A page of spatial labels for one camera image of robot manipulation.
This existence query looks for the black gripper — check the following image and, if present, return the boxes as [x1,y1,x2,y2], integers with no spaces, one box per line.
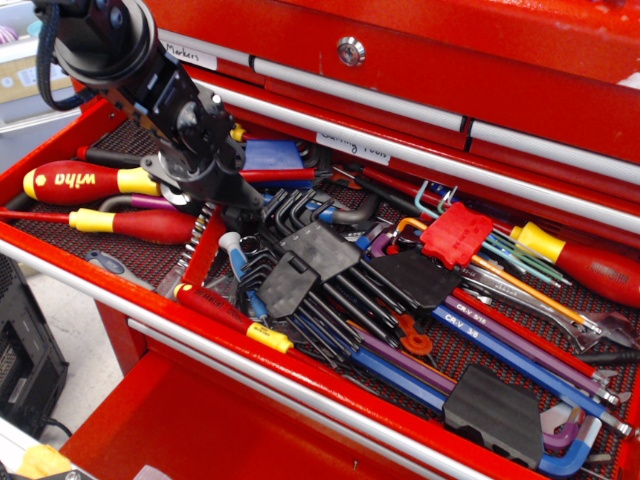
[140,135,264,235]

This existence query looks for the red bit holder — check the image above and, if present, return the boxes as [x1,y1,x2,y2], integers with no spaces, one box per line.
[179,202,227,285]

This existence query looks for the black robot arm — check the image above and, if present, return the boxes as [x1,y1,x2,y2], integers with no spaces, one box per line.
[34,1,264,234]

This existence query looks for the blue hex key holder set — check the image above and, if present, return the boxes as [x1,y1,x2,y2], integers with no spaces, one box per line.
[240,139,331,189]

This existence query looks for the black holder centre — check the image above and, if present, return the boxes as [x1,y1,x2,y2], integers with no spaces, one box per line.
[369,250,461,312]

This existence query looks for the red holder coloured hex keys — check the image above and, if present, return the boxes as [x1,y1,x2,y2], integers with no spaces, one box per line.
[397,180,604,335]

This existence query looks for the black holder large hex keys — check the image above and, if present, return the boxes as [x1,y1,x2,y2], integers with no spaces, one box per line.
[289,299,634,478]

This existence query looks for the blue white precision screwdriver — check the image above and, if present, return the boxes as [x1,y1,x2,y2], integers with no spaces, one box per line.
[219,232,269,324]

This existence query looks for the red yellow screwdriver front left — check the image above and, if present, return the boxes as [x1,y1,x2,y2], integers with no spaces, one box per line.
[1,208,196,245]

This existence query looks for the black hex key set upper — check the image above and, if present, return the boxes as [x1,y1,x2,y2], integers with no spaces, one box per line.
[261,189,406,314]

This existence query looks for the black hex key set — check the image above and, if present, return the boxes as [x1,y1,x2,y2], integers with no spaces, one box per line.
[261,189,406,314]
[238,249,401,369]

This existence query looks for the red yellow screwdriver back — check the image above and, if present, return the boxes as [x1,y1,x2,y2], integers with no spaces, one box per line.
[230,123,279,143]

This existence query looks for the red yellow screwdriver front edge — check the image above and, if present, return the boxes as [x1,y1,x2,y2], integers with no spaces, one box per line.
[173,282,351,376]

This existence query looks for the black hex key set lower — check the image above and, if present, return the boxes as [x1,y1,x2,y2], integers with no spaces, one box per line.
[238,249,401,369]

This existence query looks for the white label cutting tools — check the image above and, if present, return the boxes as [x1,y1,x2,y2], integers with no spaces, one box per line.
[316,132,391,165]

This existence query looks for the large red yellow Wiha screwdriver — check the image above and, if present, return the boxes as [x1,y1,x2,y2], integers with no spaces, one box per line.
[22,159,316,205]

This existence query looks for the round silver cabinet lock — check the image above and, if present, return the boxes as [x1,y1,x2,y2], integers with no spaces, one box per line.
[337,36,366,67]

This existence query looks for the cardboard box on shelf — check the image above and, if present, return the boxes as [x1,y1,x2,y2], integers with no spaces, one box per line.
[0,48,74,105]

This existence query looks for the red tool cabinet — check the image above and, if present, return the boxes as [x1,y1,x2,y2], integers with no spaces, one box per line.
[47,0,640,480]

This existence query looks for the black device on floor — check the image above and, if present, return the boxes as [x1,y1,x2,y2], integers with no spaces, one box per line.
[1,256,68,437]

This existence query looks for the orange plastic key clip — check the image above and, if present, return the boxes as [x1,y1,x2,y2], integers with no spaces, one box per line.
[396,314,433,356]

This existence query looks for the open red drawer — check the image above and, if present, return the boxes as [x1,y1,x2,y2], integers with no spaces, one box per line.
[1,100,639,479]

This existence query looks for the blue long hex key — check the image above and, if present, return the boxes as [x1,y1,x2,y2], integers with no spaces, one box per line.
[432,306,635,438]

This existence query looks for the purple long hex key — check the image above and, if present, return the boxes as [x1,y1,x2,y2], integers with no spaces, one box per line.
[443,295,621,406]

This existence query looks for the red yellow screwdriver right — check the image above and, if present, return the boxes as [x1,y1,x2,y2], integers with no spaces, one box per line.
[346,163,639,308]

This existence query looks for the silver combination wrench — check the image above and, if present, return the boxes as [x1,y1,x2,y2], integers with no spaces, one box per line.
[461,266,639,352]

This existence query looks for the grey blue handle tool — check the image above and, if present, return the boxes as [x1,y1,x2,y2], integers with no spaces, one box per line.
[84,250,155,291]

